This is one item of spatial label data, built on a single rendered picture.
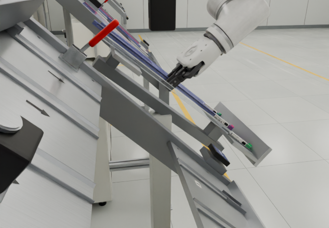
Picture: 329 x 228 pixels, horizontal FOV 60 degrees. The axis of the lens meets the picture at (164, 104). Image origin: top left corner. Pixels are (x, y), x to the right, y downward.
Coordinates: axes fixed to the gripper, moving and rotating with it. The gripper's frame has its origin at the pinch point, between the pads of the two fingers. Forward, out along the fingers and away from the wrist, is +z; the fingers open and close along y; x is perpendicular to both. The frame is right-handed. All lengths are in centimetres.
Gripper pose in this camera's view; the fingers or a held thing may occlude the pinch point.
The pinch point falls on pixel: (170, 81)
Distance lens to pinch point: 78.4
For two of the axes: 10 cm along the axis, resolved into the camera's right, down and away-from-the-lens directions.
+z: -7.5, 6.5, 0.9
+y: 2.1, 3.7, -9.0
